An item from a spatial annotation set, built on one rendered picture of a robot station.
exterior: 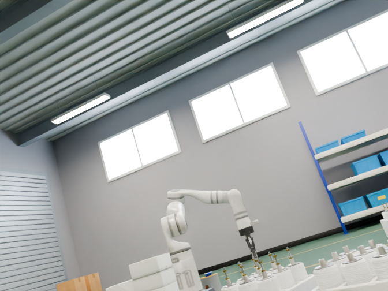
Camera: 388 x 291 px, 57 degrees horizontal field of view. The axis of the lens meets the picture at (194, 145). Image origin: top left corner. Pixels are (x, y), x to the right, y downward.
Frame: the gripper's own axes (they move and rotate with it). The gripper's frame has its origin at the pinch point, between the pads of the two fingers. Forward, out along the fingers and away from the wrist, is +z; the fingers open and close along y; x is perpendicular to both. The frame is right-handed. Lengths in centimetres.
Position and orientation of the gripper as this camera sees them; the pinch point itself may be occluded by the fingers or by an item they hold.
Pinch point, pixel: (254, 255)
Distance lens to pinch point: 191.1
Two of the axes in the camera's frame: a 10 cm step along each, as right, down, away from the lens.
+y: -1.0, -2.5, -9.6
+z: 3.0, 9.2, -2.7
